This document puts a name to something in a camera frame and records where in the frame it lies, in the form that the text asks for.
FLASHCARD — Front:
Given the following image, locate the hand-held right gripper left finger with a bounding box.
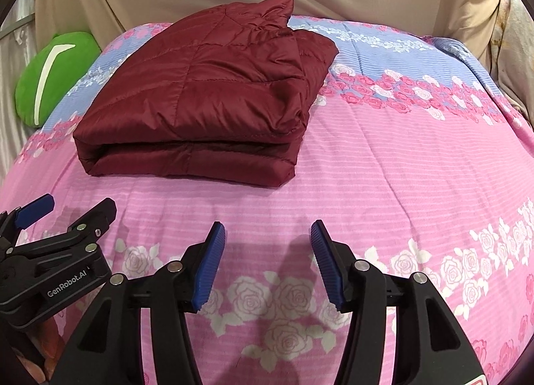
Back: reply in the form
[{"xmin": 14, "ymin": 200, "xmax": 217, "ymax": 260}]
[{"xmin": 50, "ymin": 222, "xmax": 227, "ymax": 385}]

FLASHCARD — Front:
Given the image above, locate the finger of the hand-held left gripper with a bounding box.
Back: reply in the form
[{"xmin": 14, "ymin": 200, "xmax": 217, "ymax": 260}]
[
  {"xmin": 6, "ymin": 197, "xmax": 117, "ymax": 271},
  {"xmin": 0, "ymin": 194, "xmax": 56, "ymax": 246}
]

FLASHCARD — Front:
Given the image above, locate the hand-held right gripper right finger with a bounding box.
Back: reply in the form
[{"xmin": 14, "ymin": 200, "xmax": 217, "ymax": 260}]
[{"xmin": 311, "ymin": 219, "xmax": 488, "ymax": 385}]

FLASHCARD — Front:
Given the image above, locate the maroon quilted jacket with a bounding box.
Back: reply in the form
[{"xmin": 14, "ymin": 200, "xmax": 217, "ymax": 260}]
[{"xmin": 73, "ymin": 0, "xmax": 339, "ymax": 189}]

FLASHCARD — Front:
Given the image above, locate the pink and blue floral blanket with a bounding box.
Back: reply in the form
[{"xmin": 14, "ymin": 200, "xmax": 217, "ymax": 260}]
[{"xmin": 0, "ymin": 14, "xmax": 534, "ymax": 385}]

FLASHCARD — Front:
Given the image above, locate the white satin curtain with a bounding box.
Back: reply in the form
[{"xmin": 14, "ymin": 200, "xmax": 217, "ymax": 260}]
[{"xmin": 0, "ymin": 0, "xmax": 44, "ymax": 185}]

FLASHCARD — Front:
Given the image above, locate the green pillow with white stripe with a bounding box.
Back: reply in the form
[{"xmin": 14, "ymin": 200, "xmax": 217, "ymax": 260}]
[{"xmin": 14, "ymin": 32, "xmax": 103, "ymax": 127}]

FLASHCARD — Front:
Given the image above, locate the cream patterned cloth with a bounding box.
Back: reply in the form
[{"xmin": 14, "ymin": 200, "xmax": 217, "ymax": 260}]
[{"xmin": 486, "ymin": 0, "xmax": 534, "ymax": 129}]

